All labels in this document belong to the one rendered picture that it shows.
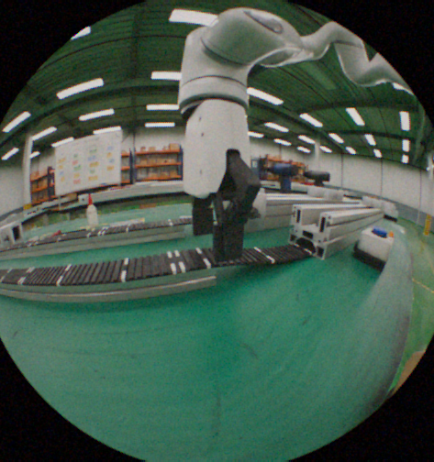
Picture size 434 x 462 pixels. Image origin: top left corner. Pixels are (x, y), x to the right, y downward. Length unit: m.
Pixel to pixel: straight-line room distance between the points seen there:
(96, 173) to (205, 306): 3.10
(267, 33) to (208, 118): 0.11
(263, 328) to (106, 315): 0.17
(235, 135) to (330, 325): 0.21
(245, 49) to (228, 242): 0.20
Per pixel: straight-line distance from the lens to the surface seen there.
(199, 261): 0.20
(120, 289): 0.20
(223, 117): 0.15
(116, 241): 0.38
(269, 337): 0.16
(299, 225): 0.34
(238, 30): 0.17
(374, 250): 0.36
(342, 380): 0.17
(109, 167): 3.12
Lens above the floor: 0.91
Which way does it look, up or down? 19 degrees down
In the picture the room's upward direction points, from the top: straight up
